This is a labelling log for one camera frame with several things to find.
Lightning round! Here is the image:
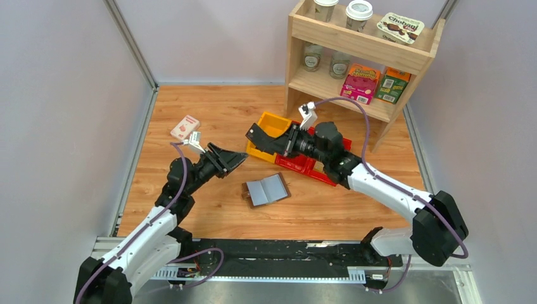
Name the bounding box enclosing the brown leather card holder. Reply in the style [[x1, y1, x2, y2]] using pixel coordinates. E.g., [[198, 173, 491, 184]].
[[241, 172, 291, 208]]

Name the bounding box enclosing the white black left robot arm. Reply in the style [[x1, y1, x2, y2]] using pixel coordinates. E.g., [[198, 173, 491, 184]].
[[73, 142, 248, 303]]

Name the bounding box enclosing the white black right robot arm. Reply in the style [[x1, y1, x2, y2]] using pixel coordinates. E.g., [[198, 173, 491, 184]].
[[246, 122, 469, 267]]

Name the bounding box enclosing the white pink card box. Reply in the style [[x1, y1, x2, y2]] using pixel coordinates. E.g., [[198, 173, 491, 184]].
[[170, 115, 201, 141]]

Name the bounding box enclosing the yellow plastic bin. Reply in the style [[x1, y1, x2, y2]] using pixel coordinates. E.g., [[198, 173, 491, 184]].
[[246, 111, 292, 163]]

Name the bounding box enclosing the red plastic bin near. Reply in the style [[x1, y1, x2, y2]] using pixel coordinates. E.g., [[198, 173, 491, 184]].
[[275, 155, 315, 175]]

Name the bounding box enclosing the red plastic bin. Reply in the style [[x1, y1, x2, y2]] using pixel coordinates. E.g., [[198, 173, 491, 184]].
[[311, 138, 361, 189], [275, 155, 315, 175]]

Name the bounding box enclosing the red plastic bin far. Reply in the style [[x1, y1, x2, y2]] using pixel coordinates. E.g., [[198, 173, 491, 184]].
[[311, 138, 361, 189]]

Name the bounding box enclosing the pink orange snack box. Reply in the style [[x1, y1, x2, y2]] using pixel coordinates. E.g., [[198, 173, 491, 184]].
[[340, 63, 381, 105]]

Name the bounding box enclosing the glass jar right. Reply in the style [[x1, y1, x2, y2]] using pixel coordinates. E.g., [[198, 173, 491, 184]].
[[329, 51, 351, 79]]

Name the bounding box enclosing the glass jar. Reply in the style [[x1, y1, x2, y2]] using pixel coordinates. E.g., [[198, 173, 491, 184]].
[[329, 51, 351, 79], [302, 42, 323, 72]]

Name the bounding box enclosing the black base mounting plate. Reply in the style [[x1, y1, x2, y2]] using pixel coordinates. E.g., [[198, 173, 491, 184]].
[[179, 239, 403, 278]]

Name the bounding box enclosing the glass jar left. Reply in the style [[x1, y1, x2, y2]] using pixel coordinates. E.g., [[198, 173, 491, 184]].
[[302, 42, 323, 72]]

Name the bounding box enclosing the green orange snack box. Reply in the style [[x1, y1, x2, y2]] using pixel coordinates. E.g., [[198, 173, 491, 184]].
[[374, 66, 411, 105]]

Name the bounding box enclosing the wooden two-tier shelf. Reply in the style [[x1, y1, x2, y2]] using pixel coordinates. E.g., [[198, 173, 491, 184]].
[[283, 1, 446, 152]]

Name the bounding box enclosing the paper cup left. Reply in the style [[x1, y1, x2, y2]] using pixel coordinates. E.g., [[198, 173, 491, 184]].
[[314, 0, 339, 22]]

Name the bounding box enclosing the paper cup white lid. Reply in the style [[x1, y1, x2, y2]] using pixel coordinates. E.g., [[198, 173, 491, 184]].
[[345, 0, 373, 32]]

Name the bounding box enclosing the Chobani yogurt cup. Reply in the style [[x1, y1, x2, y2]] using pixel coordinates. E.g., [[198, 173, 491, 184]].
[[377, 13, 425, 45]]

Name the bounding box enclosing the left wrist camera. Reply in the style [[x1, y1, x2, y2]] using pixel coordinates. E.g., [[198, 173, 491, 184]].
[[182, 131, 206, 155]]

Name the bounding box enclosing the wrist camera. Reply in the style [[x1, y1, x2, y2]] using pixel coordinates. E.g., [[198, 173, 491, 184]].
[[182, 131, 206, 155], [298, 101, 318, 130]]

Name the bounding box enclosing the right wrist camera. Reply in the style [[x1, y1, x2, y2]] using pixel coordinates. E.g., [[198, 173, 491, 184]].
[[298, 101, 318, 130]]

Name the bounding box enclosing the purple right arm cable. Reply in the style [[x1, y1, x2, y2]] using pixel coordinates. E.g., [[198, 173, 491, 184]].
[[313, 97, 470, 293]]

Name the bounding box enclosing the aluminium table frame rail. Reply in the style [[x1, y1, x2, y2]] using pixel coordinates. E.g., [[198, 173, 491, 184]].
[[73, 234, 483, 304]]

